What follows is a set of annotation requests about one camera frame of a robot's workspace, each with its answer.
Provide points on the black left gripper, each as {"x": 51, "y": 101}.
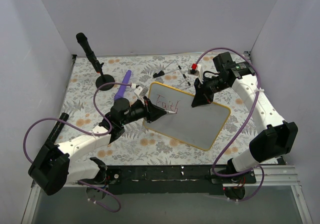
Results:
{"x": 148, "y": 110}

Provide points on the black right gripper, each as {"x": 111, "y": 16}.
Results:
{"x": 201, "y": 91}

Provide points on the white red marker pen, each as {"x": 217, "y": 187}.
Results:
{"x": 170, "y": 112}

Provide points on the yellow framed whiteboard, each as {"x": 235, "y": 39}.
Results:
{"x": 195, "y": 126}

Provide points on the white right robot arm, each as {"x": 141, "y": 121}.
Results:
{"x": 275, "y": 135}

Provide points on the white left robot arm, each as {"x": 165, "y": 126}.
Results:
{"x": 56, "y": 164}

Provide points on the floral table mat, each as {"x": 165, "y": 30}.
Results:
{"x": 138, "y": 145}

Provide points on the black flashlight silver head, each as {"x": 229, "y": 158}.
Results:
{"x": 57, "y": 128}

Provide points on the black microphone on stand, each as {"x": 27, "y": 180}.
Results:
{"x": 103, "y": 78}

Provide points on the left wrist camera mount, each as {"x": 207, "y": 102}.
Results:
{"x": 140, "y": 91}

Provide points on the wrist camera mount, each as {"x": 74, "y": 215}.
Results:
{"x": 196, "y": 70}
{"x": 140, "y": 91}

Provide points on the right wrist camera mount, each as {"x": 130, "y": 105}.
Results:
{"x": 196, "y": 70}

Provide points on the wire whiteboard stand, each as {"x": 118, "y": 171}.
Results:
{"x": 174, "y": 75}

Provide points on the aluminium frame rail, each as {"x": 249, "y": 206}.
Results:
{"x": 268, "y": 175}

